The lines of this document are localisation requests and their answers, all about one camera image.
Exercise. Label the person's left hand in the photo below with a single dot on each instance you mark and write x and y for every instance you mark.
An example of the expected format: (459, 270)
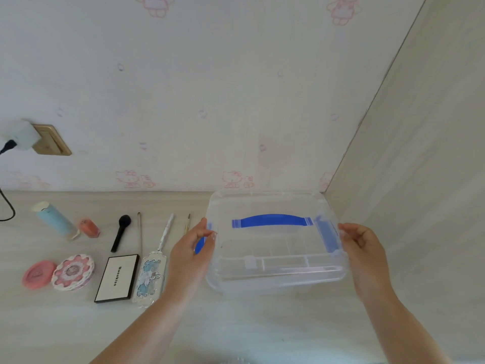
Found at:
(187, 261)

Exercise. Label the person's right hand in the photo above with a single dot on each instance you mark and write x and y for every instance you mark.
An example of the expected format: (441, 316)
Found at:
(369, 261)

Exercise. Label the white silver mascara pen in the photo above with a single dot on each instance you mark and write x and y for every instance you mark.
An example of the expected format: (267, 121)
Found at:
(166, 231)

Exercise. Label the yellow thin eyeliner pencil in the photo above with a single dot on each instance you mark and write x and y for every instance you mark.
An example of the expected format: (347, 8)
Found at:
(187, 223)

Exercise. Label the ornate silver blue palette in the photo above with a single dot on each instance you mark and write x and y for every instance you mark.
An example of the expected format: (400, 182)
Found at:
(149, 278)

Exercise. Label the black makeup brush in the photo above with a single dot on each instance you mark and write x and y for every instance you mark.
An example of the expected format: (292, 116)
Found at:
(120, 233)

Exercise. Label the black white Mooekiss palette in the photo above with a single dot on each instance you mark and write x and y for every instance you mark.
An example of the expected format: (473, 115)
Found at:
(115, 278)

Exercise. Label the clear plastic box blue handle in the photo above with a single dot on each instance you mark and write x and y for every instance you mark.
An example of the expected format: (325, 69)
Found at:
(265, 284)

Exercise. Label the pink lip gloss bottle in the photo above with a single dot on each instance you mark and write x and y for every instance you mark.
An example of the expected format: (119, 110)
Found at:
(90, 228)

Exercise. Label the cake-shaped pink round compact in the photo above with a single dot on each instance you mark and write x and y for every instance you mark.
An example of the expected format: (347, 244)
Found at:
(72, 272)

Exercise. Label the light blue spray bottle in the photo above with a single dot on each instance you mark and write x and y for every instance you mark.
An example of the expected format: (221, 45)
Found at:
(53, 219)

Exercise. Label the person's right forearm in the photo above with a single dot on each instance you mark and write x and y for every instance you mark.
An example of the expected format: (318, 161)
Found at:
(401, 329)

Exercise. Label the person's left forearm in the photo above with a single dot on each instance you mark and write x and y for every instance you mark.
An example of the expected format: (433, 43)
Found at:
(144, 329)

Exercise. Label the white plug adapter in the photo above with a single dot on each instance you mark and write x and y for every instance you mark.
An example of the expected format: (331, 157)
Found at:
(24, 134)

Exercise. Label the gold wall socket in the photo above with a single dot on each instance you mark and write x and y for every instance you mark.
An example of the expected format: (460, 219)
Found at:
(53, 142)

